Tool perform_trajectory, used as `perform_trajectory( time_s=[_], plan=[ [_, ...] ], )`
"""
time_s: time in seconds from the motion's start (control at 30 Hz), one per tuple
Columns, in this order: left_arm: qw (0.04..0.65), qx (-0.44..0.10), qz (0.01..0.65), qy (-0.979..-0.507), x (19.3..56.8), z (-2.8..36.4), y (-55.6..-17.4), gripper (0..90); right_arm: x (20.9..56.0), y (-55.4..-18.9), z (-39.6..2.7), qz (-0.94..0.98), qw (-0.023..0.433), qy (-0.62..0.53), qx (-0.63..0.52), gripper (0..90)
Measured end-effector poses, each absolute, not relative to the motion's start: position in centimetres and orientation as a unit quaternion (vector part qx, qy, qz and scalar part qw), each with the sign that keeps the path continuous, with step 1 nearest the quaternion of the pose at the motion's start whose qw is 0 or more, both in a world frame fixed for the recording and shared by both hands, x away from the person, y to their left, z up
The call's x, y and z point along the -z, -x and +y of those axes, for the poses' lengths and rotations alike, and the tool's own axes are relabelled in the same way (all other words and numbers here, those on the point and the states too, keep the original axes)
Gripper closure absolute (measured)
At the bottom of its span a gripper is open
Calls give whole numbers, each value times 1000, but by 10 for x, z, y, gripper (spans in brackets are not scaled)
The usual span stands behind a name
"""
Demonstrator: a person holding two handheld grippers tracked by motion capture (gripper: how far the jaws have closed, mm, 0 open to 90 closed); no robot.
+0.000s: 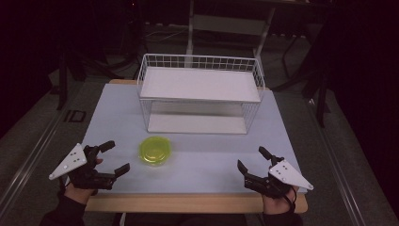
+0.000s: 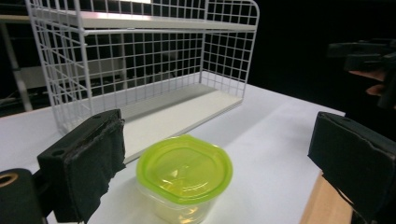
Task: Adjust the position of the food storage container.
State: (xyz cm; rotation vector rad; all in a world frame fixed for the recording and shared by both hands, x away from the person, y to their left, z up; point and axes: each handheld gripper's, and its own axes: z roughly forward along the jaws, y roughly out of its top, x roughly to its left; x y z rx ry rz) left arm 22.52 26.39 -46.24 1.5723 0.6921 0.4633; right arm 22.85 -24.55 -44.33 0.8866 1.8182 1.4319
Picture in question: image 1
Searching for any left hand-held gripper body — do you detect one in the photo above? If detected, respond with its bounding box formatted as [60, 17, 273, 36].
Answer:
[48, 143, 117, 191]

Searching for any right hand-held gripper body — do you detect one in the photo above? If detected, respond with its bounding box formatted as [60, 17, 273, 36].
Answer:
[244, 156, 314, 200]

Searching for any yellow-green plastic bowl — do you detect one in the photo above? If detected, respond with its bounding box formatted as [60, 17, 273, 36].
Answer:
[137, 135, 172, 166]

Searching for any white wire shelf rack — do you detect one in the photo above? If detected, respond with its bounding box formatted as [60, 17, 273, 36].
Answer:
[136, 53, 266, 136]

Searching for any person's right hand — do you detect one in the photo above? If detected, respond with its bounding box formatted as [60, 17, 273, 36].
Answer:
[263, 186, 299, 216]

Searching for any person's left hand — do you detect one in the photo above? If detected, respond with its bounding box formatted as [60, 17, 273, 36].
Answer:
[63, 157, 104, 205]

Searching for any light blue table mat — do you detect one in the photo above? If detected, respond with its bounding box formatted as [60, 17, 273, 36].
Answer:
[80, 82, 309, 194]

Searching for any black stand leg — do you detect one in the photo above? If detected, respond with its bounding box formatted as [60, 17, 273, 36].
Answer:
[315, 62, 330, 128]

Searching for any black wrist strap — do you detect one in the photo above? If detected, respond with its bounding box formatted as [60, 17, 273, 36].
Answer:
[281, 186, 297, 213]

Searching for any white cable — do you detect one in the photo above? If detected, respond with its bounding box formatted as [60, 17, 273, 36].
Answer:
[144, 24, 189, 43]

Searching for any metal stand frame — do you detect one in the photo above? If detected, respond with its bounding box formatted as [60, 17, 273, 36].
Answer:
[184, 0, 277, 68]

